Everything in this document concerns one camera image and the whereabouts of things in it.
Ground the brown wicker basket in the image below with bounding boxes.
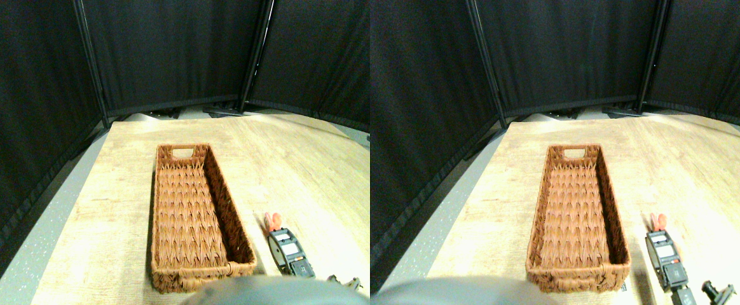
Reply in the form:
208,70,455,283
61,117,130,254
525,144,632,294
150,144,257,294

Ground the black curtain stand foot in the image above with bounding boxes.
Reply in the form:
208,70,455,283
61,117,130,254
203,108,247,119
602,107,644,118

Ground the black curtain stand pole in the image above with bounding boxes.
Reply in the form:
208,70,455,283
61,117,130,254
465,0,509,130
74,0,111,126
636,0,671,114
236,0,277,114

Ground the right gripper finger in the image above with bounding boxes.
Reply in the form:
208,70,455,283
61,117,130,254
645,229,689,292
267,228,316,279

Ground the black bracket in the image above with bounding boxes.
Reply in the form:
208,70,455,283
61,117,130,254
326,274,365,293

